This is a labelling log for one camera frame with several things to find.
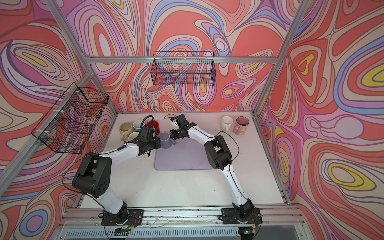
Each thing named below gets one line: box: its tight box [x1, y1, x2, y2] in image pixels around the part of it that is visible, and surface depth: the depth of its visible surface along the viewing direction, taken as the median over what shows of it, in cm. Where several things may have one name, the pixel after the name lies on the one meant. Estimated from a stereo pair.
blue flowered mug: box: [133, 119, 143, 132], surface depth 103 cm
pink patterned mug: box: [233, 116, 250, 136], surface depth 103 cm
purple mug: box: [159, 132, 177, 149], surface depth 96 cm
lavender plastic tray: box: [154, 137, 213, 170], surface depth 97 cm
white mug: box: [221, 115, 234, 132], surface depth 104 cm
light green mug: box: [128, 131, 139, 141], surface depth 97 cm
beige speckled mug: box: [119, 122, 135, 141], surface depth 101 cm
